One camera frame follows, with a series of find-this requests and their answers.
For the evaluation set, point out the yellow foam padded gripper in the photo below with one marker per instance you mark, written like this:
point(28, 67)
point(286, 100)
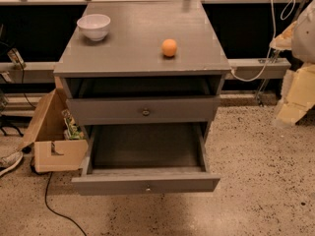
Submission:
point(304, 38)

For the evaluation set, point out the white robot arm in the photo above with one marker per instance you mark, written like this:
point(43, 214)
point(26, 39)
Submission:
point(298, 90)

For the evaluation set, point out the grey wooden drawer cabinet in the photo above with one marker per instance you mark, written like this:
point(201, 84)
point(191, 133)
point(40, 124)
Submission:
point(129, 62)

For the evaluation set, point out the grey bottom drawer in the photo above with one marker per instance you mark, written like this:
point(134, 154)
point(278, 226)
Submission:
point(146, 159)

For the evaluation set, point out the metal tripod pole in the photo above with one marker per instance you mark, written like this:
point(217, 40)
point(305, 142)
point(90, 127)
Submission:
point(272, 66)

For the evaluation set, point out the orange fruit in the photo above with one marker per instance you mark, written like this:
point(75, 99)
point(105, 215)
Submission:
point(169, 47)

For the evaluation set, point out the white ceramic bowl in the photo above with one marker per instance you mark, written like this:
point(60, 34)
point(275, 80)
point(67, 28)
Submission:
point(94, 26)

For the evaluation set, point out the green white package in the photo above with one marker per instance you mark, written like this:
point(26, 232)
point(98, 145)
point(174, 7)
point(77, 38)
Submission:
point(72, 131)

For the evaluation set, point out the open cardboard box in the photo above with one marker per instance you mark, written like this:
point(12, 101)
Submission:
point(45, 134)

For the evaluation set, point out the white sneaker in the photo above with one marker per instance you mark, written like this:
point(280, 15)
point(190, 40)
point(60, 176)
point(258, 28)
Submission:
point(8, 163)

